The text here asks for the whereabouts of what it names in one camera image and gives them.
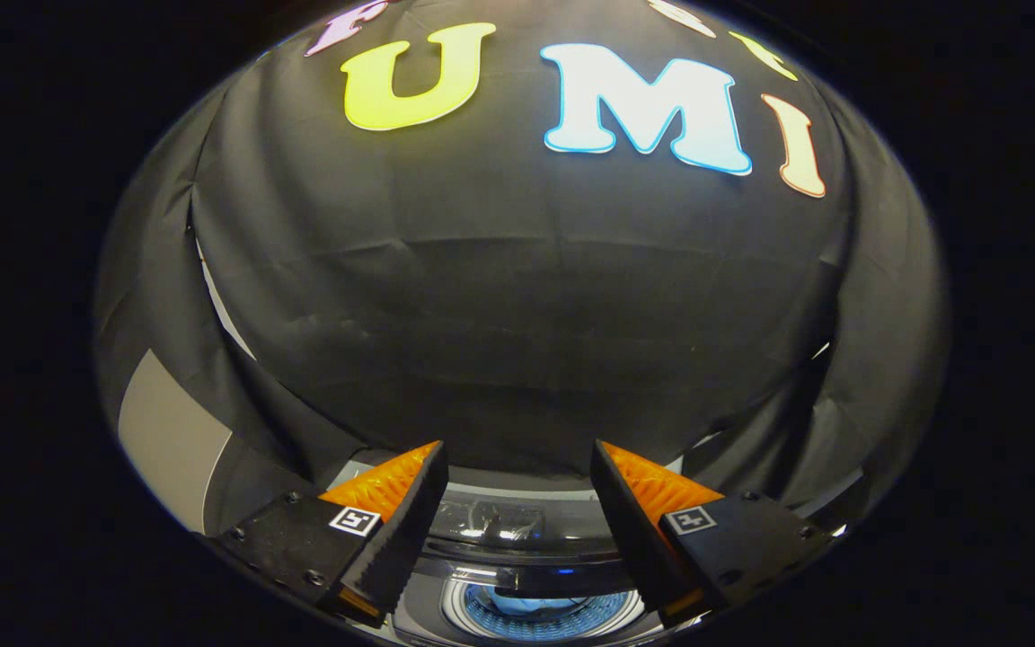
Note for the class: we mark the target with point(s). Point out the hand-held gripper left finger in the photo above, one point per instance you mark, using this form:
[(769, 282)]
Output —
[(401, 539)]

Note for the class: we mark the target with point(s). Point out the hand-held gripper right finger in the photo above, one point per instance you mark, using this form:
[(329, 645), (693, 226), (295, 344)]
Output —
[(634, 539)]

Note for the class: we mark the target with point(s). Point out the light blue polo shirt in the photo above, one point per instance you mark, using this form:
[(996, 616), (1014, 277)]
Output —
[(526, 604)]

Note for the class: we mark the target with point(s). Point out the grey washing machine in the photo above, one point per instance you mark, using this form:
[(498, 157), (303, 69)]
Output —
[(517, 481)]

